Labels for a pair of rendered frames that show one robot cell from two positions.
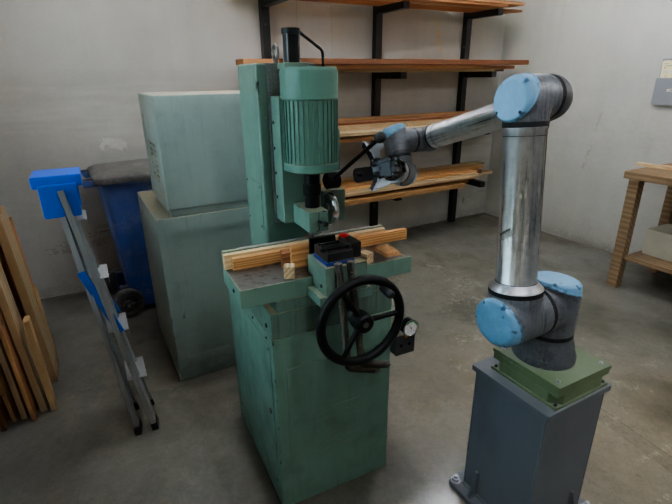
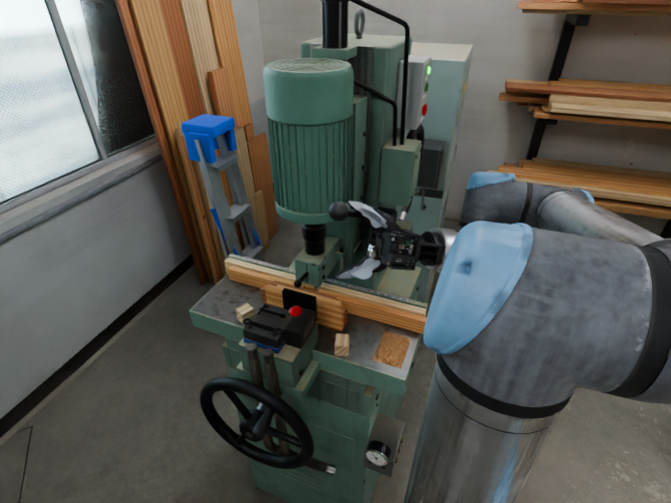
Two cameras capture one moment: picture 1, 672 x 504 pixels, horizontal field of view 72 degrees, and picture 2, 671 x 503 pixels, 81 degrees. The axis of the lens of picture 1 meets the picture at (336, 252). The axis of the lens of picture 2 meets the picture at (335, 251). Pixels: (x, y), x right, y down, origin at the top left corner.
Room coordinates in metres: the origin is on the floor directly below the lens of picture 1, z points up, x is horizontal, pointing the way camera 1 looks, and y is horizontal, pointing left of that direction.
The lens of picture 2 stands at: (0.98, -0.58, 1.64)
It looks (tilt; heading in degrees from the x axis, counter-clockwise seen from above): 34 degrees down; 48
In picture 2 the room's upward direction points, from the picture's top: straight up
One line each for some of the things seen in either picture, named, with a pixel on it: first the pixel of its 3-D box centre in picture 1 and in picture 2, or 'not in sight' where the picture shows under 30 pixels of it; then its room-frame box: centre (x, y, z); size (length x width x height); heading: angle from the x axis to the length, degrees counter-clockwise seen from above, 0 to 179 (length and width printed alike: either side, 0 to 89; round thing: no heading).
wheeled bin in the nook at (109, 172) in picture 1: (145, 234); not in sight; (2.98, 1.30, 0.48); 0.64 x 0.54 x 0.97; 121
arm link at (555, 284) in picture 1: (550, 302); not in sight; (1.28, -0.66, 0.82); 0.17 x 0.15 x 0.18; 120
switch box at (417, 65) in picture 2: not in sight; (412, 92); (1.84, 0.09, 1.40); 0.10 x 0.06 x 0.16; 26
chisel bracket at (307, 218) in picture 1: (311, 218); (319, 260); (1.51, 0.08, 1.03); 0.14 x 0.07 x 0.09; 26
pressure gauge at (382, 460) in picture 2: (408, 328); (377, 453); (1.41, -0.25, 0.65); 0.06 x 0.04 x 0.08; 116
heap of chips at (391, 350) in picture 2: (386, 248); (392, 346); (1.52, -0.18, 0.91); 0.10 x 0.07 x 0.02; 26
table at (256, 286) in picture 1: (325, 274); (298, 334); (1.39, 0.03, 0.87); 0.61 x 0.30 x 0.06; 116
